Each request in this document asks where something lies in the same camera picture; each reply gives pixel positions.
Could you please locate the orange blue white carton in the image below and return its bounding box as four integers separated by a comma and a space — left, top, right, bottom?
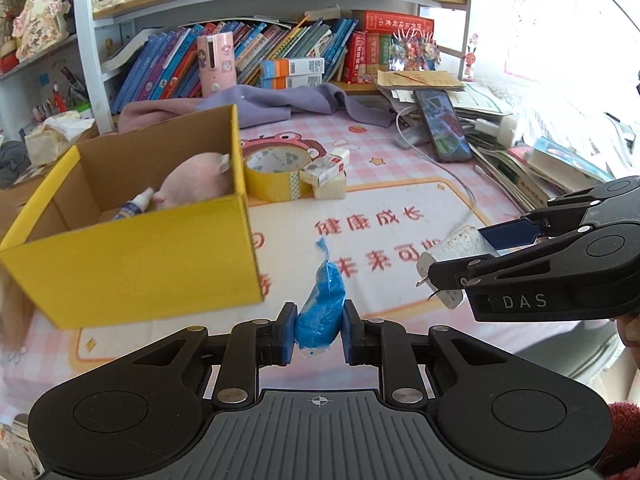
260, 74, 323, 90
260, 57, 326, 79

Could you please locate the pink pig plush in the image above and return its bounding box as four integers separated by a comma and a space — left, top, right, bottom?
152, 152, 233, 209

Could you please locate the white frame wooden bookshelf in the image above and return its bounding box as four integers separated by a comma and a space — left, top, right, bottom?
72, 0, 476, 133

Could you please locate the grey shelf unit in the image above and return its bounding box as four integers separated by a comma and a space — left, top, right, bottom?
0, 35, 101, 131

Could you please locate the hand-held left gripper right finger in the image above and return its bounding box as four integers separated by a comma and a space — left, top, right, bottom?
341, 299, 506, 408

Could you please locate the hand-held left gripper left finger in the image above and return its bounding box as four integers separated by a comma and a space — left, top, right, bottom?
130, 301, 300, 408

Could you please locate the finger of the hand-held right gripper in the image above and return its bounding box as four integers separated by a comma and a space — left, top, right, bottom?
477, 176, 640, 252
427, 227, 592, 292

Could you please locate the yellow tape roll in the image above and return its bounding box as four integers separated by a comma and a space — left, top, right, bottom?
243, 147, 313, 202

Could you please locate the red standing dictionary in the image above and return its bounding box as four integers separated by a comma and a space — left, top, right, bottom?
367, 34, 394, 83
344, 31, 371, 85

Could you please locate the black smartphone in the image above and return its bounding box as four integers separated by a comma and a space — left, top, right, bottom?
414, 89, 473, 163

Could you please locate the red fleece garment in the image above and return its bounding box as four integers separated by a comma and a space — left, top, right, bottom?
595, 400, 640, 480

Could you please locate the stack of books and papers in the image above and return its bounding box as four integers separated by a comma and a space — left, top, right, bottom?
470, 135, 616, 216

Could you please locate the pile of books and papers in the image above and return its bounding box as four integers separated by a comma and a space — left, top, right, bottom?
487, 77, 640, 181

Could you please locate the white power adapter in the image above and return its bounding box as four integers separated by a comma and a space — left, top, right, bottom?
474, 116, 518, 148

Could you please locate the brown paper envelope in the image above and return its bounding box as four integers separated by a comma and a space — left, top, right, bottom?
376, 69, 467, 93

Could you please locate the white green booklet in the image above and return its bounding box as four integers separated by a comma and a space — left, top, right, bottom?
452, 82, 506, 116

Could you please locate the pink cylindrical device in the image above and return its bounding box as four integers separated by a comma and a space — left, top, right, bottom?
196, 31, 238, 97

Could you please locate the person's right hand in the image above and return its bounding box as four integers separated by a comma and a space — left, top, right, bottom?
616, 312, 640, 348

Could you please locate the small white red box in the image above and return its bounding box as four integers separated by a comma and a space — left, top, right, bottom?
299, 149, 351, 187

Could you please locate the beige tissue pack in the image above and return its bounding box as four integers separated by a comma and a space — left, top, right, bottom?
24, 110, 96, 166

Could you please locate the purple pink cloth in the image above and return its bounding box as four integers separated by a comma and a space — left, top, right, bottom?
117, 84, 401, 133

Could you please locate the teal cover book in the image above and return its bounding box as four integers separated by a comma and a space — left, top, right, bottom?
530, 136, 616, 183

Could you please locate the pink checked printed tablecloth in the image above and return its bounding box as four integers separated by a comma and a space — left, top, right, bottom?
0, 110, 621, 401

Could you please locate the white cable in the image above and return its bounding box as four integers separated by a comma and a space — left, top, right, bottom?
395, 107, 493, 226

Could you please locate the blue label spray bottle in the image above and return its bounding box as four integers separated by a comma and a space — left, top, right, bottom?
111, 187, 156, 221

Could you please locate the large red book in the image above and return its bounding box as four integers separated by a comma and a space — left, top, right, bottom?
351, 10, 435, 36

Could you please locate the row of colourful books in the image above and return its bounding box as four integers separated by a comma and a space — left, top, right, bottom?
102, 17, 361, 101

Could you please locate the white charger plug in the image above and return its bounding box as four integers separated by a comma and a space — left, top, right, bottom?
416, 226, 493, 311

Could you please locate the dark grey cloth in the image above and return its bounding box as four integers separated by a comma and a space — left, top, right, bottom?
0, 140, 31, 188

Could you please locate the blue plastic bag roll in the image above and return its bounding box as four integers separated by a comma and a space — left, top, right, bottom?
294, 237, 347, 358

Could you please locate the yellow cardboard box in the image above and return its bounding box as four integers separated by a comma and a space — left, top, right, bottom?
0, 104, 266, 331

